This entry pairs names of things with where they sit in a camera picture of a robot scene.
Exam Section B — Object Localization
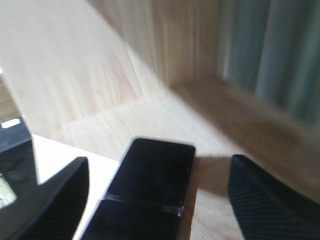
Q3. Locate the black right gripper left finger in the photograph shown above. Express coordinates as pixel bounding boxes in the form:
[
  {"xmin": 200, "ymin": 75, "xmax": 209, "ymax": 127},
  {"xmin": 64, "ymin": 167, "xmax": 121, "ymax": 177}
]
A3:
[{"xmin": 0, "ymin": 157, "xmax": 89, "ymax": 240}]

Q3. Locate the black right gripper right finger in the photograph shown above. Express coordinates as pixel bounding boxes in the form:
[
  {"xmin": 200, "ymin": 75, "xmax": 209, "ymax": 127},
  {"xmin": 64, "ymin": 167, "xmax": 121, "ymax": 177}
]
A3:
[{"xmin": 228, "ymin": 154, "xmax": 320, "ymax": 240}]

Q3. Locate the black smartphone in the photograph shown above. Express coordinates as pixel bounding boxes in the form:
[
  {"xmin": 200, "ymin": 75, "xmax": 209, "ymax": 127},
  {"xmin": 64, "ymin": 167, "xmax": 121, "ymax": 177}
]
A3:
[{"xmin": 82, "ymin": 137, "xmax": 196, "ymax": 240}]

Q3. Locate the wooden shelf cabinet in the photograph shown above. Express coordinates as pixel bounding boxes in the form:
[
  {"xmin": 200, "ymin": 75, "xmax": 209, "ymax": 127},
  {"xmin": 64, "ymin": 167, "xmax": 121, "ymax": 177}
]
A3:
[{"xmin": 0, "ymin": 0, "xmax": 320, "ymax": 240}]

